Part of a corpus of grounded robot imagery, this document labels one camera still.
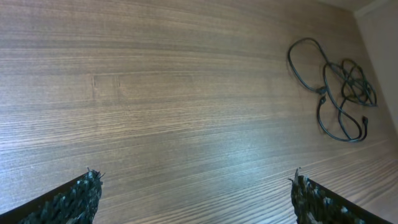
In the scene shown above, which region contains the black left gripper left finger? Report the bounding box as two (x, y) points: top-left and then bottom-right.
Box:
(1, 169), (103, 224)

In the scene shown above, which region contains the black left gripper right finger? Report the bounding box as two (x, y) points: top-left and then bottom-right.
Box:
(290, 169), (391, 224)

